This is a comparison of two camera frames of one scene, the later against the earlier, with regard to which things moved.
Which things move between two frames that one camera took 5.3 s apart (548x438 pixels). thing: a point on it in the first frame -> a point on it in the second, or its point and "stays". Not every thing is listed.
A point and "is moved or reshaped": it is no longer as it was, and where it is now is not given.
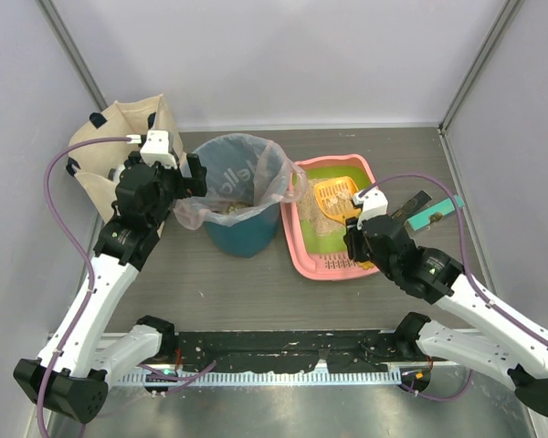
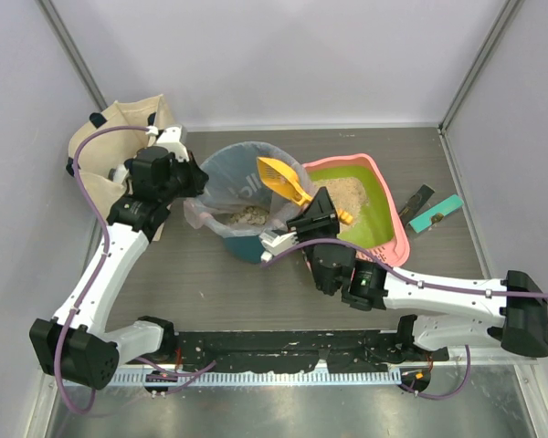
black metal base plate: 284,352 stays
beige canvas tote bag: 93,166 stays
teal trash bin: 246,175 is moved or reshaped
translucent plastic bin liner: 244,172 is moved or reshaped
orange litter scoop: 335,196 -> 280,177
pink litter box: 313,237 is moved or reshaped
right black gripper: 353,242 -> 314,222
